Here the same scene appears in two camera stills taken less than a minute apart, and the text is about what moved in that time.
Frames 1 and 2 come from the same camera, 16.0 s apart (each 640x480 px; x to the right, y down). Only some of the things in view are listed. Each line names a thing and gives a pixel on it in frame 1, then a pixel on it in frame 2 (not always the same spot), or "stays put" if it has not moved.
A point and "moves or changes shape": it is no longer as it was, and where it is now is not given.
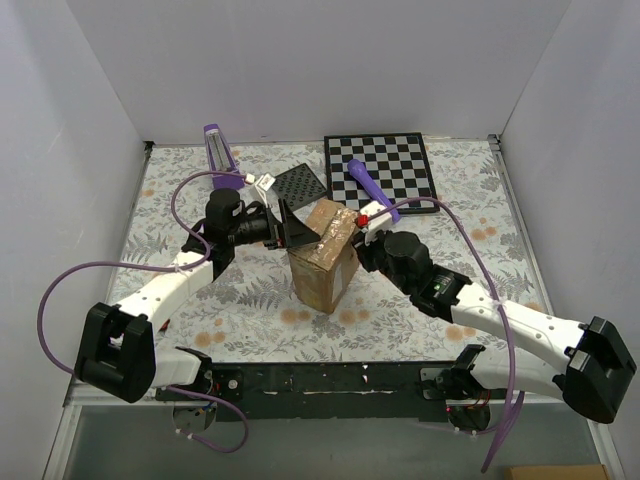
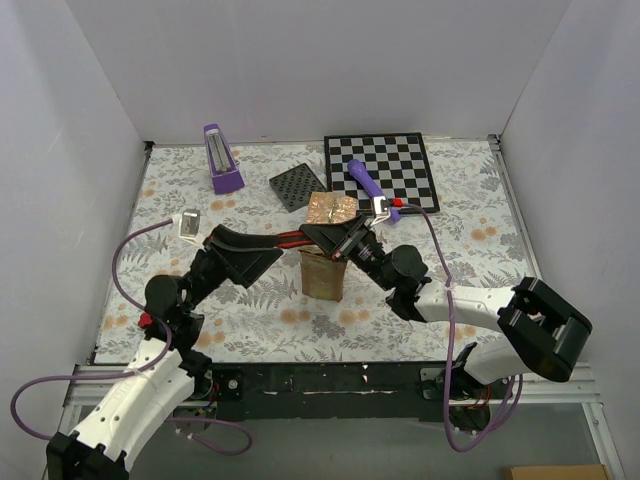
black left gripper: [274, 231] → [215, 251]
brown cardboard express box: [322, 268] moves or changes shape
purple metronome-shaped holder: [221, 159] stays put
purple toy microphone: [356, 166] stays put
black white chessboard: [398, 162] stays put
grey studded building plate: [299, 186] stays put
